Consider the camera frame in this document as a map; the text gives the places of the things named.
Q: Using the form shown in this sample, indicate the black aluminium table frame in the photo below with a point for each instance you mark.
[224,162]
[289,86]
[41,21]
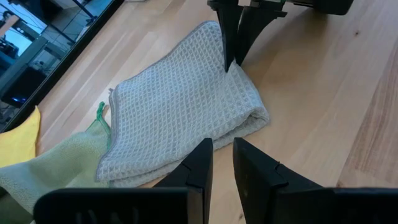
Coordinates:
[62,63]

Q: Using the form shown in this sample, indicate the yellow microfiber towel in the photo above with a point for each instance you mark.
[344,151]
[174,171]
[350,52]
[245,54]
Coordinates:
[18,143]

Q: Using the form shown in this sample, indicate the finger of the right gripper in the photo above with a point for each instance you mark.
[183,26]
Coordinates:
[228,31]
[255,25]

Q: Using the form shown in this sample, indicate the grey waffle microfiber towel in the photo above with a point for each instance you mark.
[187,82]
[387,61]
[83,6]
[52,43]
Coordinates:
[180,109]

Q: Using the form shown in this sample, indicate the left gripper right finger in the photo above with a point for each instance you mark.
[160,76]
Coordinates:
[295,205]

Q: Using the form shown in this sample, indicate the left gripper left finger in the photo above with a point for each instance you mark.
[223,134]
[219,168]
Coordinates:
[124,205]

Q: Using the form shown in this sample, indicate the pale green teal-edged towel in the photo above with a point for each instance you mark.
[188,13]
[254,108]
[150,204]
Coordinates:
[56,165]

